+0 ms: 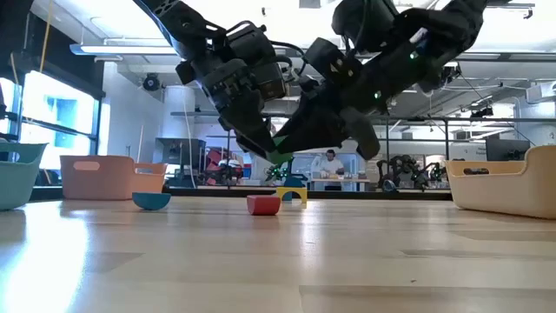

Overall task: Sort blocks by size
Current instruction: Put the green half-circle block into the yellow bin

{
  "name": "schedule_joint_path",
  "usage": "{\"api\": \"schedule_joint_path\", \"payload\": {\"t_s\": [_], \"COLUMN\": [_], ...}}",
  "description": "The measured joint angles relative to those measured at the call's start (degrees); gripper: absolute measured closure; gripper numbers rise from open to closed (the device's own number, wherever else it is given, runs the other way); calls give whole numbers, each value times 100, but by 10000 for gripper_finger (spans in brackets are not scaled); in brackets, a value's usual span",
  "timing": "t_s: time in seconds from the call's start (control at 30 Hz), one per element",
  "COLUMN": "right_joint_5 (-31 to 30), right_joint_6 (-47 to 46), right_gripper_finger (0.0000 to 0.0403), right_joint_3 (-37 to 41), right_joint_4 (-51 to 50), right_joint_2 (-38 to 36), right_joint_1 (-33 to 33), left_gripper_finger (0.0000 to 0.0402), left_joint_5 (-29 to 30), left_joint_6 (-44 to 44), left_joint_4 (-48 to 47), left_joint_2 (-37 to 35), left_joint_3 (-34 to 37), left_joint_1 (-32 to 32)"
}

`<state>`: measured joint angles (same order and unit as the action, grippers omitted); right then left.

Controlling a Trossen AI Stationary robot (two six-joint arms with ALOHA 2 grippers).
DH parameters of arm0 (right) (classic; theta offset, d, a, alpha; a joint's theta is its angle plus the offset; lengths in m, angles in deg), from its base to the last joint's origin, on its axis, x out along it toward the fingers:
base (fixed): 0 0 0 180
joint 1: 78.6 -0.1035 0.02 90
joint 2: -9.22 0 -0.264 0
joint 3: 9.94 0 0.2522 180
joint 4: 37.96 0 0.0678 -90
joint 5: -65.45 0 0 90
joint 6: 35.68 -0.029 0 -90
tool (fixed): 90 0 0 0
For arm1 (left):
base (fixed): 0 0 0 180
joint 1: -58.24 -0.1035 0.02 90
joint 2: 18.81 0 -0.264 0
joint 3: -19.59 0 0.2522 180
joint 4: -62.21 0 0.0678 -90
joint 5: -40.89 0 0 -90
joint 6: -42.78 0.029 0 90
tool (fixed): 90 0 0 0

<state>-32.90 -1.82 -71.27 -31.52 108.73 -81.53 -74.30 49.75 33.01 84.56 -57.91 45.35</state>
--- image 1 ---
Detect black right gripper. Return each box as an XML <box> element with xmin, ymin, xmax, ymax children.
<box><xmin>273</xmin><ymin>37</ymin><xmax>393</xmax><ymax>161</ymax></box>

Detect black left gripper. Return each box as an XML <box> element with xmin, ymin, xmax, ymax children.
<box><xmin>175</xmin><ymin>20</ymin><xmax>290</xmax><ymax>161</ymax></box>

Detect green cube block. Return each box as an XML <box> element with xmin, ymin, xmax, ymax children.
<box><xmin>265</xmin><ymin>135</ymin><xmax>295</xmax><ymax>166</ymax></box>

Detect person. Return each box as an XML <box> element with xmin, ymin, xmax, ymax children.
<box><xmin>311</xmin><ymin>149</ymin><xmax>348</xmax><ymax>192</ymax></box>

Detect red background machine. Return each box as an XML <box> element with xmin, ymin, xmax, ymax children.
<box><xmin>204</xmin><ymin>146</ymin><xmax>245</xmax><ymax>186</ymax></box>

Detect background work table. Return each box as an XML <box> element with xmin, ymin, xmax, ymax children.
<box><xmin>308</xmin><ymin>176</ymin><xmax>372</xmax><ymax>192</ymax></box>

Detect yellow arch block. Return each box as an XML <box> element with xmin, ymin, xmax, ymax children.
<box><xmin>275</xmin><ymin>186</ymin><xmax>308</xmax><ymax>206</ymax></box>

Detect black cabinet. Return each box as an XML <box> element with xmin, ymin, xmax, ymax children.
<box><xmin>155</xmin><ymin>137</ymin><xmax>208</xmax><ymax>189</ymax></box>

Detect red cube block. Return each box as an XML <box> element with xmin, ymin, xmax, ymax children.
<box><xmin>246</xmin><ymin>194</ymin><xmax>282</xmax><ymax>216</ymax></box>

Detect white round column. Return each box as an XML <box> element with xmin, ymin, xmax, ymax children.
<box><xmin>162</xmin><ymin>84</ymin><xmax>197</xmax><ymax>141</ymax></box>

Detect black background robot arms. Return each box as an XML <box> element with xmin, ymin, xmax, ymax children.
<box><xmin>376</xmin><ymin>154</ymin><xmax>448</xmax><ymax>192</ymax></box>

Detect round black ceiling fixture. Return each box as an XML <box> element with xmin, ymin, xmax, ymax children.
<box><xmin>142</xmin><ymin>72</ymin><xmax>162</xmax><ymax>92</ymax></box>

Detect black metal railing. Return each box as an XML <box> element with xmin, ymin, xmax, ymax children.
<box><xmin>371</xmin><ymin>113</ymin><xmax>556</xmax><ymax>151</ymax></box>

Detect long ceiling light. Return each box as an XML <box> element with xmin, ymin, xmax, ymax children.
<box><xmin>69</xmin><ymin>43</ymin><xmax>179</xmax><ymax>57</ymax></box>

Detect orange plastic bin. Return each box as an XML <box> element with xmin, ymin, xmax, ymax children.
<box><xmin>59</xmin><ymin>155</ymin><xmax>169</xmax><ymax>202</ymax></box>

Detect black background monitor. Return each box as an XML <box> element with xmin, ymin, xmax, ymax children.
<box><xmin>485</xmin><ymin>137</ymin><xmax>532</xmax><ymax>163</ymax></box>

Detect yellow plastic bin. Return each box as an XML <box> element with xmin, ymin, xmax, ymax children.
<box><xmin>444</xmin><ymin>144</ymin><xmax>556</xmax><ymax>220</ymax></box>

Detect teal plastic bin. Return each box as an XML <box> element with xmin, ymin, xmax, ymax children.
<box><xmin>0</xmin><ymin>142</ymin><xmax>48</xmax><ymax>212</ymax></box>

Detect black aluminium table frame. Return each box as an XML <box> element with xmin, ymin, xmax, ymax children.
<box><xmin>29</xmin><ymin>184</ymin><xmax>453</xmax><ymax>202</ymax></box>

